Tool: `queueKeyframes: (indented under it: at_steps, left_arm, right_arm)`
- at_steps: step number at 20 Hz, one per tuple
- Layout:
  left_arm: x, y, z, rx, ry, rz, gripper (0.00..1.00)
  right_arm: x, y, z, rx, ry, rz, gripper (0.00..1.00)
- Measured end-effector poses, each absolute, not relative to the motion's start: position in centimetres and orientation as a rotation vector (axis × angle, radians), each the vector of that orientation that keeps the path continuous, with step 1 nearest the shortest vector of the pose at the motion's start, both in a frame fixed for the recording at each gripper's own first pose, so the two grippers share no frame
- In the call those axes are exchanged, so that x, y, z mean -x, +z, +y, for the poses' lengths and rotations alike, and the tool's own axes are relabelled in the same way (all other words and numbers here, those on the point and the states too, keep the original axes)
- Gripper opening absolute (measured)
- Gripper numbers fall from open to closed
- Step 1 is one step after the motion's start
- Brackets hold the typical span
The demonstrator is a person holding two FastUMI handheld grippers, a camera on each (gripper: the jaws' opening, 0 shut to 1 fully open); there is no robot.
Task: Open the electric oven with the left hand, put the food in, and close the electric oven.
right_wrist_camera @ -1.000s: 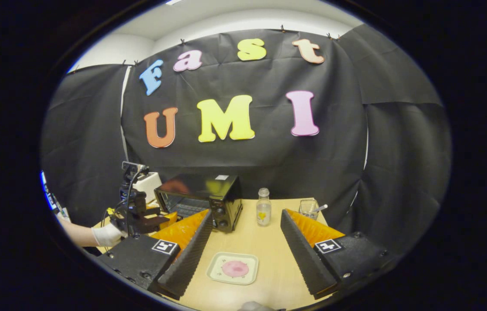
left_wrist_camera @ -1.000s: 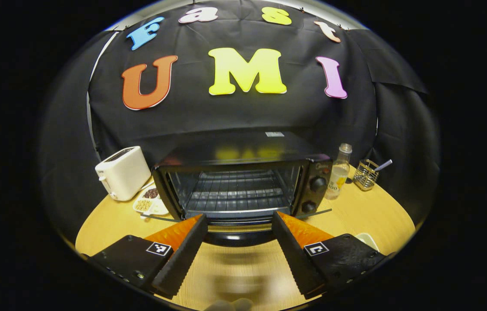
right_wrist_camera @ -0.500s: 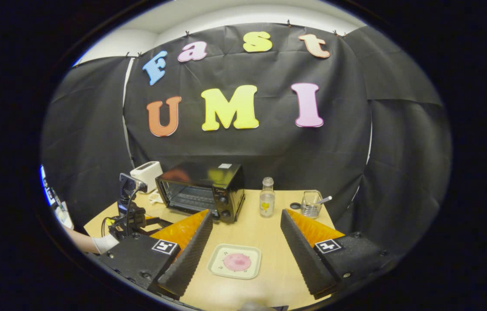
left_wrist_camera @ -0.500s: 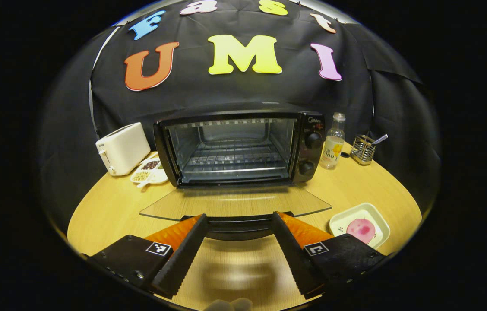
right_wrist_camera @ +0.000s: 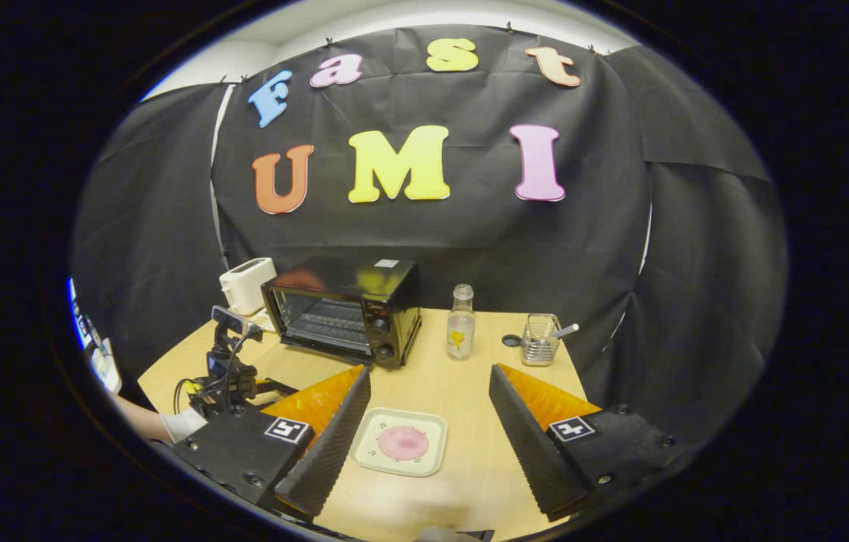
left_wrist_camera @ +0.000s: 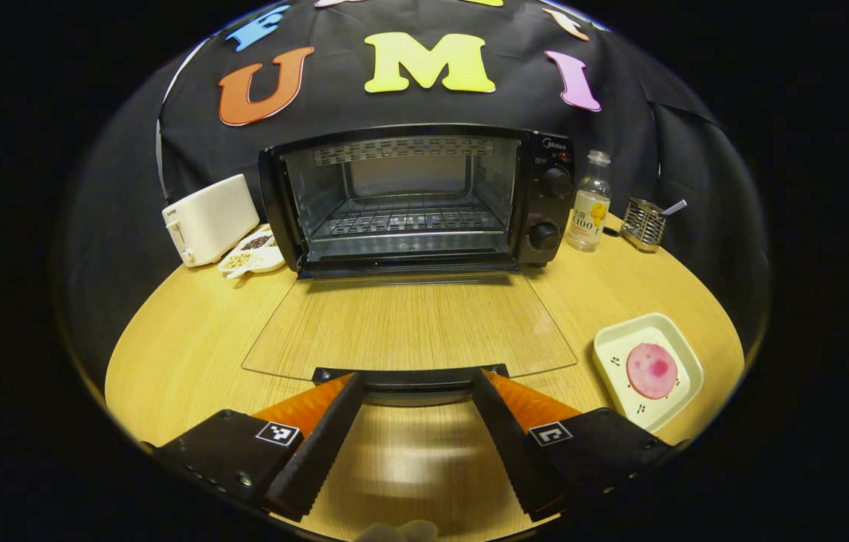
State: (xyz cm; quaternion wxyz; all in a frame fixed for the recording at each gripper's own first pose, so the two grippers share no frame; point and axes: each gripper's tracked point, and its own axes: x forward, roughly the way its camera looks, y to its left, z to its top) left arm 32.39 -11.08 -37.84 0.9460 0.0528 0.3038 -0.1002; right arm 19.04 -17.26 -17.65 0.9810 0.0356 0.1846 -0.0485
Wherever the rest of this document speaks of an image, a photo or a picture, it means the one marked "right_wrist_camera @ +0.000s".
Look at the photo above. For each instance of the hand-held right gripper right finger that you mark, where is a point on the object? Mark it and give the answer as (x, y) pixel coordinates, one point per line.
(530, 444)

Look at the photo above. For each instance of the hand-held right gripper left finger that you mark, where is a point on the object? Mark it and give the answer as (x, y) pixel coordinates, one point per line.
(330, 452)

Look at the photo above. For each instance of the white square plate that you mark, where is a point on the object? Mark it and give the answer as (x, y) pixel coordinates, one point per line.
(364, 455)

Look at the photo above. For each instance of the pink round food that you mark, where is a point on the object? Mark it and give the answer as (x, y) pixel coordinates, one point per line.
(403, 443)

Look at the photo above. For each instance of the black electric oven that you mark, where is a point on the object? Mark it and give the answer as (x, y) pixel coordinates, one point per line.
(387, 301)

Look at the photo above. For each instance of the white divided snack tray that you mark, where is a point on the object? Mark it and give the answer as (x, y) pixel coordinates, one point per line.
(263, 322)

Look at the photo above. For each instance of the white toaster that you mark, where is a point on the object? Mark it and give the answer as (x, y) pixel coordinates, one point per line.
(248, 290)

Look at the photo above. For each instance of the black round coaster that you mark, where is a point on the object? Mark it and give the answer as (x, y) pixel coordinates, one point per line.
(512, 341)

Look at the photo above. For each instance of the clear glass bottle yellow label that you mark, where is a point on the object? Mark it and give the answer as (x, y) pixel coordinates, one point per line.
(461, 331)

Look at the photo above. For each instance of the black backdrop cloth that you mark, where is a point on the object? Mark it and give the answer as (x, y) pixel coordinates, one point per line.
(582, 248)

